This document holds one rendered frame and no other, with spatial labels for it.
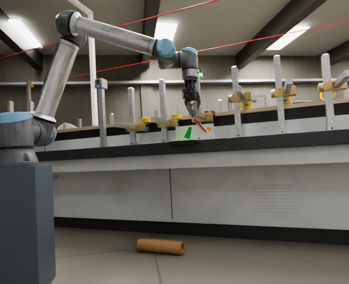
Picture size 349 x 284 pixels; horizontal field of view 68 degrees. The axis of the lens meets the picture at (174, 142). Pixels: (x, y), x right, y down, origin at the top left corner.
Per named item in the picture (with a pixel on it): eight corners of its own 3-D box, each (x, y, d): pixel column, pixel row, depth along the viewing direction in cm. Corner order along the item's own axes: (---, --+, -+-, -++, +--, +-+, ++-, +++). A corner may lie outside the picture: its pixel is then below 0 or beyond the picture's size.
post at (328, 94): (336, 138, 140) (329, 52, 142) (329, 139, 142) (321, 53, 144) (334, 139, 144) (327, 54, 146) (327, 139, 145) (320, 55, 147)
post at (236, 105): (241, 142, 158) (236, 65, 160) (236, 142, 159) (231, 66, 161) (242, 142, 161) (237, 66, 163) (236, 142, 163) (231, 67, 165)
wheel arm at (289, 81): (293, 83, 126) (292, 76, 126) (285, 84, 127) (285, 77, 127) (287, 101, 173) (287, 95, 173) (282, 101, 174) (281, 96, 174)
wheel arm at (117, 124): (119, 128, 161) (119, 121, 161) (115, 128, 162) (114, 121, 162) (150, 132, 201) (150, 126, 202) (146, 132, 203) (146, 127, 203)
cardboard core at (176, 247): (180, 243, 155) (136, 240, 165) (180, 257, 154) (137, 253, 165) (184, 239, 162) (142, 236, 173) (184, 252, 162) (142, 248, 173)
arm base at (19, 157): (30, 166, 120) (29, 145, 120) (-15, 169, 117) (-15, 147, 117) (44, 164, 138) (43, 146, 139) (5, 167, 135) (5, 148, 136)
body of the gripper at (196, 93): (182, 100, 139) (180, 78, 140) (187, 102, 147) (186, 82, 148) (195, 98, 136) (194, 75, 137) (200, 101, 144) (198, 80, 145)
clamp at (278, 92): (296, 93, 147) (296, 85, 147) (271, 97, 151) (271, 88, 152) (295, 96, 152) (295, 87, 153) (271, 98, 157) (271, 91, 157)
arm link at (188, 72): (185, 75, 149) (201, 72, 146) (185, 83, 149) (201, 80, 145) (179, 70, 141) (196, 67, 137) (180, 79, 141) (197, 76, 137)
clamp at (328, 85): (348, 87, 138) (347, 78, 138) (319, 91, 142) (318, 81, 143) (345, 89, 143) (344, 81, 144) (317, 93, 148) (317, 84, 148)
